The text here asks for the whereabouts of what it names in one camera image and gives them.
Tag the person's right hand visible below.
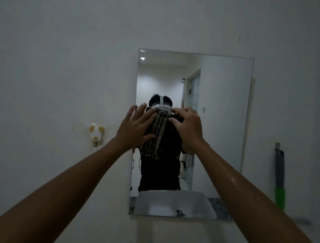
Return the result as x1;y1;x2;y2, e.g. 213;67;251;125
168;107;208;155

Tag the person's left hand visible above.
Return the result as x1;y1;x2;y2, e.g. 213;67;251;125
114;103;157;151

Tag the dark plaid cloth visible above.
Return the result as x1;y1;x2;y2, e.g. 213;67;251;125
139;108;187;161

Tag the person's right forearm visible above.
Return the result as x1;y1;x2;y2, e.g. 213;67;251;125
187;141;313;243

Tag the person's left forearm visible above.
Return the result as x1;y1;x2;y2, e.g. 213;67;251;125
0;138;133;243

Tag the frameless rectangular wall mirror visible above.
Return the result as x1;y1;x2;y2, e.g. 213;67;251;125
128;48;255;222

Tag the white dog-shaped wall hook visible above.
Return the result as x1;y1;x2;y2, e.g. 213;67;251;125
89;122;105;149

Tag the grey and green handled tool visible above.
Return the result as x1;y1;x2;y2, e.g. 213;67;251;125
274;142;286;211

